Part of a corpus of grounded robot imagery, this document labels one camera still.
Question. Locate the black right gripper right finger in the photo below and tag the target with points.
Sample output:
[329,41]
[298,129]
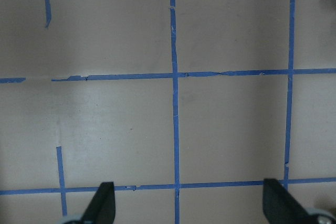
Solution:
[280,207]

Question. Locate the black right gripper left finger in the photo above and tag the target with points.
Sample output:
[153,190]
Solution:
[101,209]

